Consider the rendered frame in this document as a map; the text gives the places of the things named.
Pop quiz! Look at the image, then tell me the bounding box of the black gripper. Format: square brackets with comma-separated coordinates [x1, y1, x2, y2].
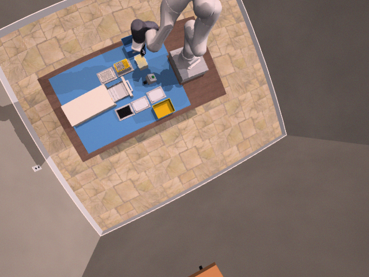
[140, 45, 146, 57]

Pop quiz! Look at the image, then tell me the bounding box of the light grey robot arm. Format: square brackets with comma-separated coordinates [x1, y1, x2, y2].
[131, 0, 222, 70]

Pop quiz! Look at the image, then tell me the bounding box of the blue bench mat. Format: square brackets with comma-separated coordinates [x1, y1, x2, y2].
[48, 44, 191, 153]

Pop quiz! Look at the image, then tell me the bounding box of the blue open-top bin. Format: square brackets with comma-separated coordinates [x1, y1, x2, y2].
[121, 35, 140, 58]

